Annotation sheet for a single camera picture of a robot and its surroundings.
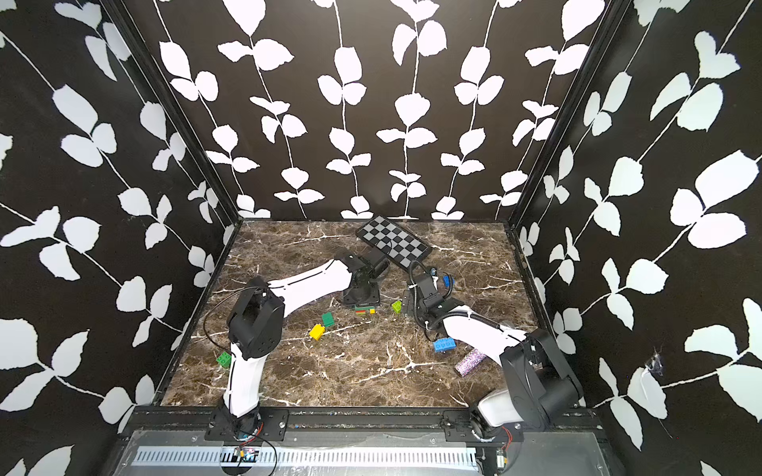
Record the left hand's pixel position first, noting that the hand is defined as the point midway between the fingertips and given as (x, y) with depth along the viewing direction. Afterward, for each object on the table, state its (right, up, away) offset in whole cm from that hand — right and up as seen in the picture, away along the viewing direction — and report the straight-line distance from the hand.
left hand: (372, 299), depth 91 cm
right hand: (+14, +1, -1) cm, 14 cm away
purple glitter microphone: (+28, -16, -10) cm, 34 cm away
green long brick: (-2, -1, -8) cm, 8 cm away
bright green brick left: (-42, -16, -8) cm, 45 cm away
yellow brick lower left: (-17, -10, -1) cm, 20 cm away
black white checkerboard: (+11, +16, +16) cm, 25 cm away
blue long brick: (+22, -12, -6) cm, 26 cm away
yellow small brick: (0, -5, +4) cm, 6 cm away
